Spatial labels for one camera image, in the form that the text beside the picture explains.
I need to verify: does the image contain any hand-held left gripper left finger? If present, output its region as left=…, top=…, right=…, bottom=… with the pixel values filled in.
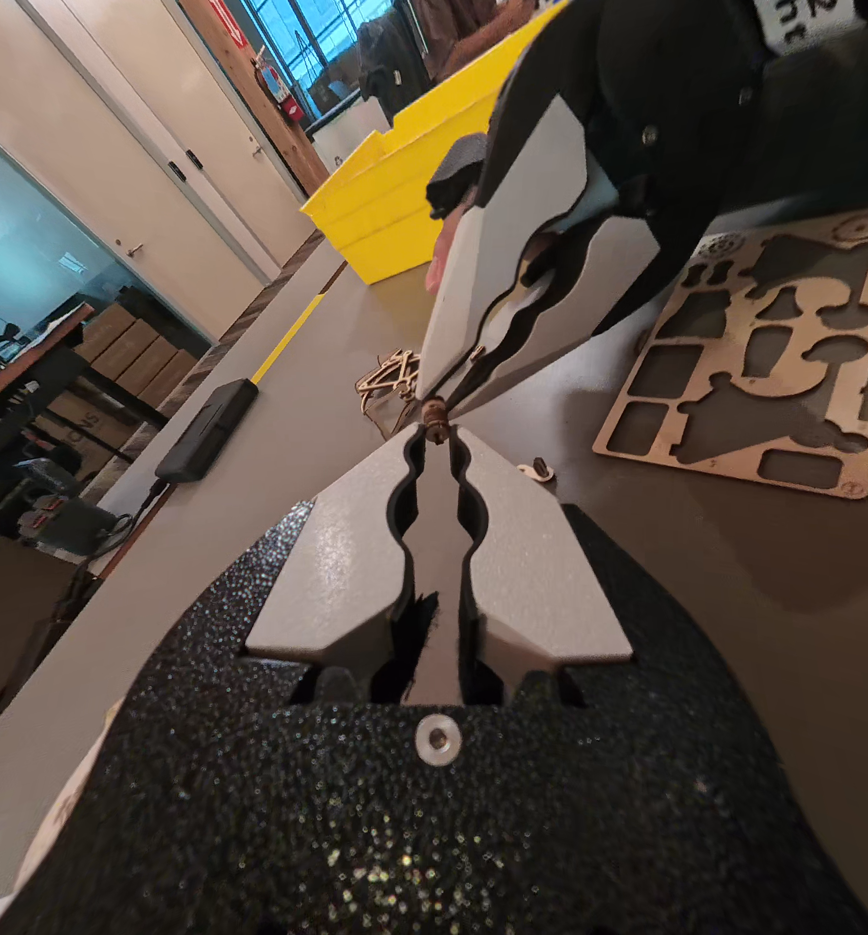
left=244, top=422, right=429, bottom=658

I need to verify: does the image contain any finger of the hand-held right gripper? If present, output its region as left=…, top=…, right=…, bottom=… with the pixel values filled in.
left=443, top=214, right=660, bottom=422
left=414, top=95, right=620, bottom=401

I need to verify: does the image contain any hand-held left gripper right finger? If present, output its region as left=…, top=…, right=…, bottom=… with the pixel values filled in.
left=450, top=426, right=634, bottom=667

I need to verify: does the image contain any small wooden axle part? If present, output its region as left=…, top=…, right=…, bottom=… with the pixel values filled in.
left=419, top=396, right=453, bottom=445

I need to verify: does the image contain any wooden model frame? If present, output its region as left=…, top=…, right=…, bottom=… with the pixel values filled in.
left=355, top=348, right=422, bottom=441

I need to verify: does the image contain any person's right hand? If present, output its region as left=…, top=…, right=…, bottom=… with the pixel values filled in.
left=425, top=218, right=460, bottom=295

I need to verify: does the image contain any yellow plastic bin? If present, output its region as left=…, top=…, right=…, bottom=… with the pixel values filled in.
left=300, top=0, right=575, bottom=286

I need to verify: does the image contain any black power adapter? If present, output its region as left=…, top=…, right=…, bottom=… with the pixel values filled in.
left=154, top=377, right=260, bottom=484

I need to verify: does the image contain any dark hanging jacket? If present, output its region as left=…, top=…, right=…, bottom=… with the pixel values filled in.
left=357, top=13, right=436, bottom=127

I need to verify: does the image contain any wooden sheet with cutouts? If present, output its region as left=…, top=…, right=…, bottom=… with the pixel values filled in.
left=592, top=205, right=868, bottom=501

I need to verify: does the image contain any large glass window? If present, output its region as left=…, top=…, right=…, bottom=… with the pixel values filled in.
left=243, top=0, right=400, bottom=112

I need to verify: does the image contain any grey device with red clips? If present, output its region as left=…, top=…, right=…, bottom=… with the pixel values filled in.
left=16, top=493, right=122, bottom=558

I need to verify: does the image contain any red fire extinguisher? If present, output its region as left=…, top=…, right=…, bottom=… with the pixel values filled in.
left=253, top=45, right=294, bottom=105

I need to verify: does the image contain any stack of cardboard boxes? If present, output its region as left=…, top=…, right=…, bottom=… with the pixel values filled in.
left=75, top=301, right=203, bottom=411

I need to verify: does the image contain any beige door with keypad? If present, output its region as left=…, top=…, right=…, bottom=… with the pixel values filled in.
left=21, top=0, right=320, bottom=283

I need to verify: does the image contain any wooden desk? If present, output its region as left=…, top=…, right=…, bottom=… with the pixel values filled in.
left=0, top=302, right=96, bottom=426

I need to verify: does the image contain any glass office partition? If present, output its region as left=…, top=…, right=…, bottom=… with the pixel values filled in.
left=0, top=117, right=213, bottom=381

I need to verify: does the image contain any black cable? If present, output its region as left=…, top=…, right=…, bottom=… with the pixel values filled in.
left=54, top=476, right=173, bottom=607

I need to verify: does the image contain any wooden post with red signs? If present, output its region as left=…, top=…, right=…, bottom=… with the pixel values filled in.
left=180, top=0, right=330, bottom=198

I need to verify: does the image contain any beige door with lever handle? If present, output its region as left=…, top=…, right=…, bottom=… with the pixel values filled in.
left=0, top=0, right=271, bottom=341

